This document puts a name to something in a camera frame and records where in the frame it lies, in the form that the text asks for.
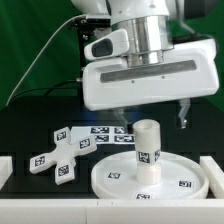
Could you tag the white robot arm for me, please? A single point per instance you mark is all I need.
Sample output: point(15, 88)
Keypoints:
point(144, 53)

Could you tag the white fence block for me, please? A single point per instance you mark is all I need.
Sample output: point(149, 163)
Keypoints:
point(6, 169)
point(214, 174)

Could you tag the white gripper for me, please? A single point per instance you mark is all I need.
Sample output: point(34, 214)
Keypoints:
point(188, 71)

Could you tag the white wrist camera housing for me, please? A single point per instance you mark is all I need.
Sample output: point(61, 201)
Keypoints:
point(114, 44)

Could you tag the white front fence rail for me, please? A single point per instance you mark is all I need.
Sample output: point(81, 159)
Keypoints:
point(93, 211)

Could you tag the white left fence block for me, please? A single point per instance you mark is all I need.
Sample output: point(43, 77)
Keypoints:
point(6, 169)

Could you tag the white fiducial marker sheet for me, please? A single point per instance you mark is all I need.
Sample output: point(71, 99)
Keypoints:
point(103, 134)

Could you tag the white right fence block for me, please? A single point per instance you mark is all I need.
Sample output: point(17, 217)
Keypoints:
point(214, 174)

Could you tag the black camera on stand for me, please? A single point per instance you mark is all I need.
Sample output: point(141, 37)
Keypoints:
point(86, 26)

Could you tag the white round table top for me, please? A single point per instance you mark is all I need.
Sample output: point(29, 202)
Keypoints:
point(121, 176)

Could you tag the white cross-shaped table base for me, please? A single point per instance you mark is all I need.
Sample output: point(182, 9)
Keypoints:
point(63, 156)

